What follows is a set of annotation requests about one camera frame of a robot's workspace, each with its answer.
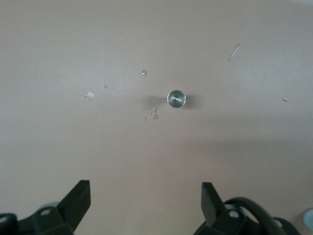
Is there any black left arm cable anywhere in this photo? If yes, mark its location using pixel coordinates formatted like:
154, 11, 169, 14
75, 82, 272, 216
224, 197, 284, 235

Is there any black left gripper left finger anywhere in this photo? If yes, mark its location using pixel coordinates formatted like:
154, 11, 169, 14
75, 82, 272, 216
18, 180, 91, 235

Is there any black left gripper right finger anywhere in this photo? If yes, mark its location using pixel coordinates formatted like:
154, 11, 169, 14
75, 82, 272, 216
194, 182, 265, 235

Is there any steel jigger measuring cup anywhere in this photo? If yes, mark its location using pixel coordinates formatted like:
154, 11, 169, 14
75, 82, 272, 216
167, 90, 187, 109

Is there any brown table cover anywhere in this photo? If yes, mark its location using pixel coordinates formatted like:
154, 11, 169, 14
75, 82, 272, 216
0, 0, 313, 235

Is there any scattered liquid splash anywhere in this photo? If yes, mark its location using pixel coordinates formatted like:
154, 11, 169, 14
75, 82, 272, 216
143, 104, 160, 124

